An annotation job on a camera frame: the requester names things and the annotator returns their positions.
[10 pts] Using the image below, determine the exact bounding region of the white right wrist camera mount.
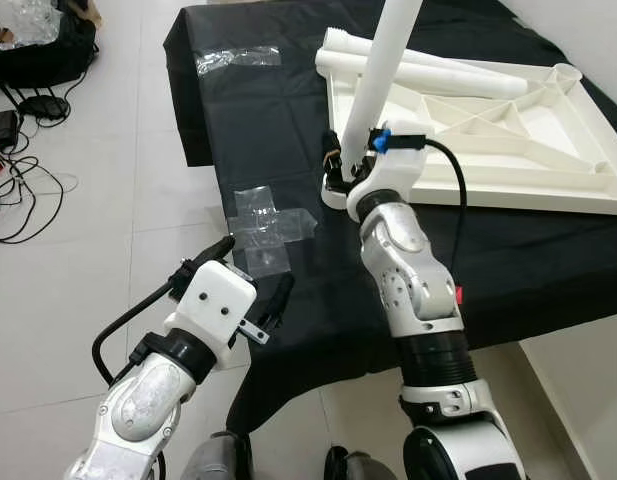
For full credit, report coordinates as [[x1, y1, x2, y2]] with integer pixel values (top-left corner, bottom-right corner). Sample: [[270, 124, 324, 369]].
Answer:
[[343, 125, 431, 216]]

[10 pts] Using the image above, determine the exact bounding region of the black tablecloth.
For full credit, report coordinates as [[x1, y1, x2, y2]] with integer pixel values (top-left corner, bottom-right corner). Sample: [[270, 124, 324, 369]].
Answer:
[[163, 0, 617, 431]]

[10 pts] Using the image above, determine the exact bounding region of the black box device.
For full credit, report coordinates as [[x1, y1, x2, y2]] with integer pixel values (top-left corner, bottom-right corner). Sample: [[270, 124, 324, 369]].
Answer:
[[0, 110, 21, 146]]

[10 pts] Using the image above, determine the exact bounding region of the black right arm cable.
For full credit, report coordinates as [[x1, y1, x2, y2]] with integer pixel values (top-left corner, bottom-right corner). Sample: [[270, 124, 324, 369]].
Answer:
[[373, 128, 469, 306]]

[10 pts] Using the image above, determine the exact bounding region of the black floor cable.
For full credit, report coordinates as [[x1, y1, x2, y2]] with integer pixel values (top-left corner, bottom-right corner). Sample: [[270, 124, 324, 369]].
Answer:
[[0, 140, 74, 246]]

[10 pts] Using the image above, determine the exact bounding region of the black bag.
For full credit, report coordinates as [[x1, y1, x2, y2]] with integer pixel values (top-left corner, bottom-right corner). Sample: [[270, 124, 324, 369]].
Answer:
[[0, 0, 97, 89]]

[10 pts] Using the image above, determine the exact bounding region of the clear crumpled plastic bag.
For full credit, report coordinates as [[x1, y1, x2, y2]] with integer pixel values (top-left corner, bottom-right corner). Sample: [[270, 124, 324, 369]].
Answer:
[[0, 0, 64, 46]]

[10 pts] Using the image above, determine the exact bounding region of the black power adapter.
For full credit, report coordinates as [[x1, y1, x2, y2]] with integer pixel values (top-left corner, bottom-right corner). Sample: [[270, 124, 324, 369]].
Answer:
[[16, 92, 71, 121]]

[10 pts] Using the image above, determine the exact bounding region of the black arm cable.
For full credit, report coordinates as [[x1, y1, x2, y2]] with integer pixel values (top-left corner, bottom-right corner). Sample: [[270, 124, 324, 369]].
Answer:
[[373, 128, 469, 306], [91, 270, 184, 386]]

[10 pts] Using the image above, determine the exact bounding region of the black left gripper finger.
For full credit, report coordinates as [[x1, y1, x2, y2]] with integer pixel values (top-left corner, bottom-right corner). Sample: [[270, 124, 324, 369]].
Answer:
[[263, 272, 296, 327], [193, 234, 237, 267]]

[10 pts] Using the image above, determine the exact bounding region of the white plastic children table top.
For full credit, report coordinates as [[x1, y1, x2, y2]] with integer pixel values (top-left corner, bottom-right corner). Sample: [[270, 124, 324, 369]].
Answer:
[[318, 28, 617, 216]]

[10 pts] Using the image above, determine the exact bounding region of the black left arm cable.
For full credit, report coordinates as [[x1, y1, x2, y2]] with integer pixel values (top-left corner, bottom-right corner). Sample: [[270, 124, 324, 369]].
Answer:
[[91, 270, 184, 386]]

